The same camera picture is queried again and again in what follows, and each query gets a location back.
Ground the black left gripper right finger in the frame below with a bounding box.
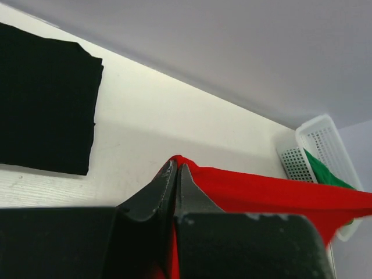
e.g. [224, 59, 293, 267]
[174, 164, 334, 278]

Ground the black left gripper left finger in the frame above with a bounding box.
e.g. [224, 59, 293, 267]
[1, 160, 177, 278]

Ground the red t shirt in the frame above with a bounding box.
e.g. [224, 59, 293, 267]
[151, 155, 372, 279]

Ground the green t shirt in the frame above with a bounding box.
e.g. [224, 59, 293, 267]
[303, 148, 357, 226]

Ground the white plastic basket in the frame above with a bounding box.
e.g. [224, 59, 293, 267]
[276, 114, 364, 242]

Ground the folded black t shirt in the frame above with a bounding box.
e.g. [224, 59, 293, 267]
[1, 24, 103, 176]

